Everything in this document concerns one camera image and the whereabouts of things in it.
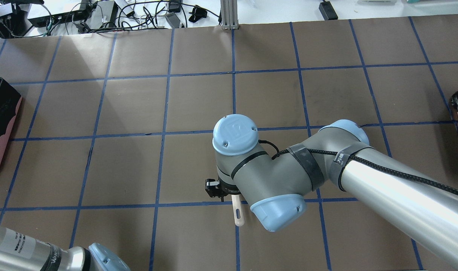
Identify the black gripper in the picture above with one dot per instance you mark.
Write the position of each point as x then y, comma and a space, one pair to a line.
226, 192

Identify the beige hand brush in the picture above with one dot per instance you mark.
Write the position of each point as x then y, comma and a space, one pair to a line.
239, 219

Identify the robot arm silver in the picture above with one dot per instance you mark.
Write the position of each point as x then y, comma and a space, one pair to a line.
20, 252
275, 186

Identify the black power adapter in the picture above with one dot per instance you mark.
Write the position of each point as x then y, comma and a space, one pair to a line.
327, 10

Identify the aluminium frame post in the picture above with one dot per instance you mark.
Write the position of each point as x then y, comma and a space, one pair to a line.
229, 15

